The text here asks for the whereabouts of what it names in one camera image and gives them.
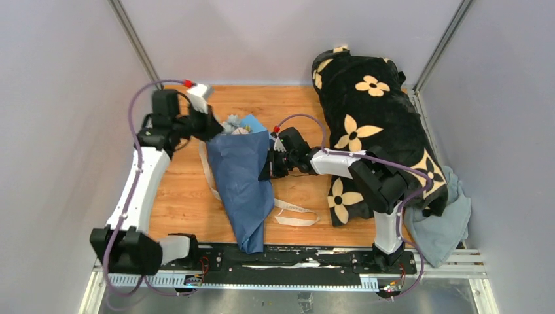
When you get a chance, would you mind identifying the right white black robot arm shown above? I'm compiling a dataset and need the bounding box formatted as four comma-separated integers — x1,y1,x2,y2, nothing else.
259,127,408,273

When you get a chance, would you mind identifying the blue wrapping paper sheet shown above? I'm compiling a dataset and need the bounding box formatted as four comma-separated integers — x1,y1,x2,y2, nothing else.
206,114,274,254

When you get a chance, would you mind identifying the aluminium corner post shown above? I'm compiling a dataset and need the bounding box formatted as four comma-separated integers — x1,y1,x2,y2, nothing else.
413,0,474,93
107,0,160,82

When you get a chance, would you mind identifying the left aluminium corner post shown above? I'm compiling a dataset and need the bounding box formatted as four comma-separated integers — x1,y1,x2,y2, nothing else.
107,0,160,82

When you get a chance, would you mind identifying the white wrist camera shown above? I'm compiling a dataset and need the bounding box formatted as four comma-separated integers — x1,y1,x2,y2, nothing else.
273,137,287,153
186,83,214,114

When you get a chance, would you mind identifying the fake flower bunch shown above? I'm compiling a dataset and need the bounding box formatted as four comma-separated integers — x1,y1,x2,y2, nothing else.
222,114,251,135

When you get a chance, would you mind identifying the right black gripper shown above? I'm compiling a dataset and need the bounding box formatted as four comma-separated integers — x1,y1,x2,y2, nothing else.
259,147,298,181

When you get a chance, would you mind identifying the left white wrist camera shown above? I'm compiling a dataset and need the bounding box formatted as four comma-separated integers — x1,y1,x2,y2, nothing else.
186,83,214,114

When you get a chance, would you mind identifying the black floral plush blanket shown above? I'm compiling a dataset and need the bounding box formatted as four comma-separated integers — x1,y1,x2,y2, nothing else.
311,46,448,217

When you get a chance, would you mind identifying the right aluminium corner post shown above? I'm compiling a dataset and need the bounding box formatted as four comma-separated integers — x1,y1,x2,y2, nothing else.
413,0,474,93

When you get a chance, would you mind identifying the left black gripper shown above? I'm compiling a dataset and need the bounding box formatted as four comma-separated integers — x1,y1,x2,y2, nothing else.
175,103,226,143

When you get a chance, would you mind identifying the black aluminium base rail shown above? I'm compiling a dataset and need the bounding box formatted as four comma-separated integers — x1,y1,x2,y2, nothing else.
88,240,489,300

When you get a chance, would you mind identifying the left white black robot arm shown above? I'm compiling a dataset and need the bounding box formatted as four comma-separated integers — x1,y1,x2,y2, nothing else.
90,84,223,275

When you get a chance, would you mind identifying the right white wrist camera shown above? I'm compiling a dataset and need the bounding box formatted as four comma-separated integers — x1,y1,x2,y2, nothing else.
273,137,287,153

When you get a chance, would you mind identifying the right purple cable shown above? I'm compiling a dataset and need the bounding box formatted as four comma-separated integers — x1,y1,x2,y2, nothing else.
273,113,435,301

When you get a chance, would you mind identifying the cream printed ribbon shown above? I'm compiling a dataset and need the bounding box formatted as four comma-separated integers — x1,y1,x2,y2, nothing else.
199,142,321,227

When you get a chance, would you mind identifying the grey blue cloth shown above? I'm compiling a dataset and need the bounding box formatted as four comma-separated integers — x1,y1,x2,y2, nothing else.
404,166,471,268

